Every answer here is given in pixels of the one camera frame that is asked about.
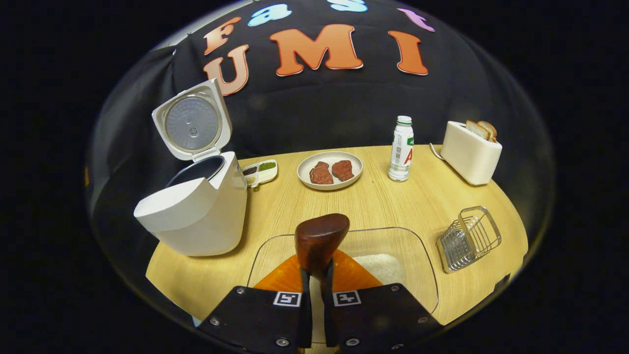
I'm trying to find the clear rice container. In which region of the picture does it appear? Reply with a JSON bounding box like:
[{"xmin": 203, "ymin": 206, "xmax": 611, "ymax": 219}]
[{"xmin": 247, "ymin": 227, "xmax": 439, "ymax": 345}]

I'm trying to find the white toaster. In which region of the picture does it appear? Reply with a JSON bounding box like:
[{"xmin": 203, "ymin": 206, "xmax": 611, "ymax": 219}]
[{"xmin": 440, "ymin": 121, "xmax": 503, "ymax": 186}]

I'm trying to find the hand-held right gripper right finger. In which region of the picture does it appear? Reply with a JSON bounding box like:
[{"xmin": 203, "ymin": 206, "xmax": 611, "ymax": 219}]
[{"xmin": 322, "ymin": 248, "xmax": 443, "ymax": 352}]

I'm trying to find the white round plate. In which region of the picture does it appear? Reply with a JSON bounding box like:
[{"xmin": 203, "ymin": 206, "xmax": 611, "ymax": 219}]
[{"xmin": 297, "ymin": 151, "xmax": 364, "ymax": 191}]

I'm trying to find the brown wooden spoon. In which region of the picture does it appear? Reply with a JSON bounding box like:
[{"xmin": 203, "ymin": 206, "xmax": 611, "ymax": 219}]
[{"xmin": 295, "ymin": 213, "xmax": 350, "ymax": 295}]

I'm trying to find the white divided condiment dish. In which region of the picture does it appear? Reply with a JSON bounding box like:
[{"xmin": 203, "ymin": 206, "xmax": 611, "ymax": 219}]
[{"xmin": 242, "ymin": 159, "xmax": 278, "ymax": 188}]

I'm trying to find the white rice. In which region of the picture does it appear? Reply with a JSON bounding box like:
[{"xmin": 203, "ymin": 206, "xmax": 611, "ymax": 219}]
[{"xmin": 353, "ymin": 253, "xmax": 406, "ymax": 287}]

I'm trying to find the metal wire chopstick holder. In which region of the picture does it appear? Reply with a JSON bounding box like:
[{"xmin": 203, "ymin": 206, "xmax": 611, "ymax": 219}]
[{"xmin": 437, "ymin": 206, "xmax": 502, "ymax": 273}]

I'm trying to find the white rice cooker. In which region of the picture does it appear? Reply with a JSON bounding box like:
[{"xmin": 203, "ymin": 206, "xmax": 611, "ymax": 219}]
[{"xmin": 134, "ymin": 78, "xmax": 248, "ymax": 257}]

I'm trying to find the white drink bottle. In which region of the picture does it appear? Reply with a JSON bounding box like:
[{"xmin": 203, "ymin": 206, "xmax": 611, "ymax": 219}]
[{"xmin": 388, "ymin": 116, "xmax": 414, "ymax": 182}]

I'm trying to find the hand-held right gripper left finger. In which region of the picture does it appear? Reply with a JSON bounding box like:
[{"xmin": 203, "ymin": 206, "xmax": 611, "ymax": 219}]
[{"xmin": 197, "ymin": 253, "xmax": 313, "ymax": 352}]

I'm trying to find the black backdrop cloth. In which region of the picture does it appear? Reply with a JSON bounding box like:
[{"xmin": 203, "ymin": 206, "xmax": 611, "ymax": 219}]
[{"xmin": 86, "ymin": 0, "xmax": 556, "ymax": 232}]

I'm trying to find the brown steak piece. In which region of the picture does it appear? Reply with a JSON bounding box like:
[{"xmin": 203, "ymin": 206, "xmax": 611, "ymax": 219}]
[
  {"xmin": 332, "ymin": 160, "xmax": 355, "ymax": 182},
  {"xmin": 309, "ymin": 161, "xmax": 334, "ymax": 185}
]

